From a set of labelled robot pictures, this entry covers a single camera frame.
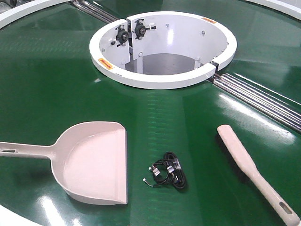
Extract thick black cable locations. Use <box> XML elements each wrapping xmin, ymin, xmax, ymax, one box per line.
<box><xmin>163</xmin><ymin>151</ymin><xmax>188</xmax><ymax>191</ymax></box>

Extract thin black wire harness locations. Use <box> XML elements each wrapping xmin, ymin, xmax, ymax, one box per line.
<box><xmin>143</xmin><ymin>159</ymin><xmax>176</xmax><ymax>188</ymax></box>

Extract beige plastic dustpan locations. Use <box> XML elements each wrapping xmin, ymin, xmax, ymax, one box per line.
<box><xmin>0</xmin><ymin>121</ymin><xmax>127</xmax><ymax>205</ymax></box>

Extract beige hand brush black bristles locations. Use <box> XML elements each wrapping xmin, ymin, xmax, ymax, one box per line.
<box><xmin>215</xmin><ymin>124</ymin><xmax>301</xmax><ymax>226</ymax></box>

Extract left black flange bearing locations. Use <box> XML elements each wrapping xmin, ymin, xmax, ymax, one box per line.
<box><xmin>116</xmin><ymin>25</ymin><xmax>129</xmax><ymax>47</ymax></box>

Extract black flange bearing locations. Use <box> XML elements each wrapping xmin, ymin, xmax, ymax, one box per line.
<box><xmin>116</xmin><ymin>25</ymin><xmax>129</xmax><ymax>47</ymax></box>
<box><xmin>134</xmin><ymin>19</ymin><xmax>157</xmax><ymax>40</ymax></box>

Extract right black flange bearing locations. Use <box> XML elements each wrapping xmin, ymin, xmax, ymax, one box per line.
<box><xmin>134</xmin><ymin>19</ymin><xmax>157</xmax><ymax>40</ymax></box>

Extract steel roller strip top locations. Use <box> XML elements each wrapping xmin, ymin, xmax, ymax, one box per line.
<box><xmin>70</xmin><ymin>0</ymin><xmax>119</xmax><ymax>24</ymax></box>

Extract steel roller strip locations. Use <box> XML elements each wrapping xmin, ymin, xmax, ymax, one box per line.
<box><xmin>208</xmin><ymin>73</ymin><xmax>301</xmax><ymax>133</ymax></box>
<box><xmin>70</xmin><ymin>0</ymin><xmax>119</xmax><ymax>24</ymax></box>

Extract steel roller strip right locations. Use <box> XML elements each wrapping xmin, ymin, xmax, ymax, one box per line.
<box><xmin>208</xmin><ymin>73</ymin><xmax>301</xmax><ymax>133</ymax></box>

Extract white outer rim top left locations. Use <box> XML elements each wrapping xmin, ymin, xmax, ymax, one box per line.
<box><xmin>0</xmin><ymin>0</ymin><xmax>68</xmax><ymax>28</ymax></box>

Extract white central conveyor ring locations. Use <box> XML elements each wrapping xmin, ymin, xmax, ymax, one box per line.
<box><xmin>89</xmin><ymin>11</ymin><xmax>238</xmax><ymax>90</ymax></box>

